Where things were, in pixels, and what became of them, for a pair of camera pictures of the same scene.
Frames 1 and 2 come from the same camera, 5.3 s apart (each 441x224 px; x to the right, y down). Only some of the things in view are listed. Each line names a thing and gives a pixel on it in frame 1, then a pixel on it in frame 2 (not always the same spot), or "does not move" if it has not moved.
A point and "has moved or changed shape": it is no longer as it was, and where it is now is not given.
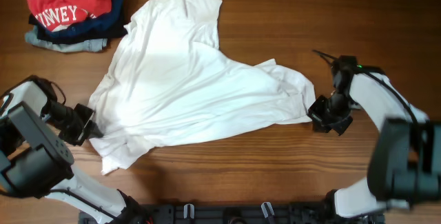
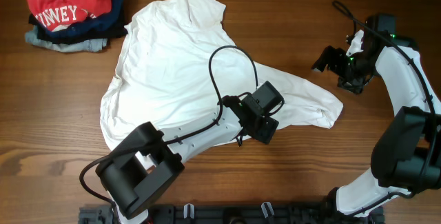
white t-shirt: (164, 78) has moved or changed shape
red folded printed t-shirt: (58, 1) does not move
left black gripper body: (74, 123) → (262, 127)
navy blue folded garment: (108, 25) does not move
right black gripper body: (332, 112) → (351, 71)
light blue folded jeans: (92, 45) does not move
